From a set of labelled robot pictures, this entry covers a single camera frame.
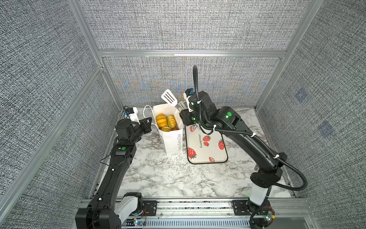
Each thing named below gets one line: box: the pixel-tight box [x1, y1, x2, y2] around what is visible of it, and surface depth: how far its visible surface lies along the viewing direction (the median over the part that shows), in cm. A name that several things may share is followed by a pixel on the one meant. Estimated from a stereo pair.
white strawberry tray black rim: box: [184, 123, 229, 165], surface depth 97 cm
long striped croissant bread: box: [166, 114, 178, 130], surface depth 87 cm
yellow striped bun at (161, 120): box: [155, 113, 168, 129], surface depth 90 cm
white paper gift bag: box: [152, 103, 184, 156], surface depth 87 cm
